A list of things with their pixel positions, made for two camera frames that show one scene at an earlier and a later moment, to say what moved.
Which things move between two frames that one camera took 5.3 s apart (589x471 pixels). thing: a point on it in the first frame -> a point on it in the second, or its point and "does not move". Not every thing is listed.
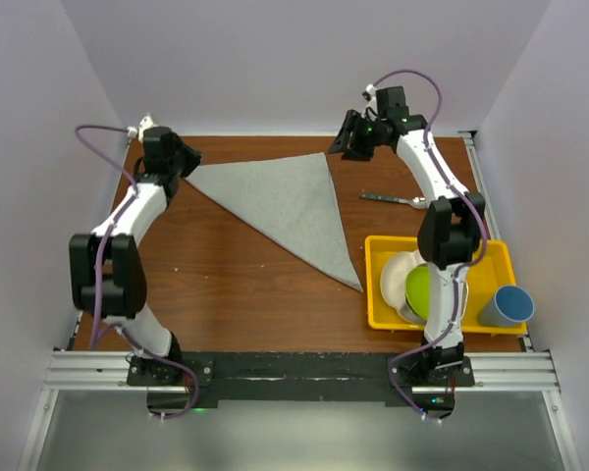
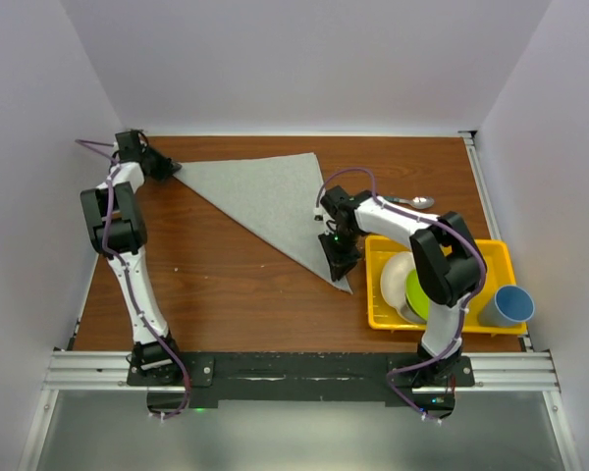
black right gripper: [351, 124] -> [339, 263]
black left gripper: [193, 156] -> [167, 166]
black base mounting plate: [179, 385] does not move
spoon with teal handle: [417, 201] does not move
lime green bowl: [416, 290] does not move
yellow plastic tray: [489, 271] does not move
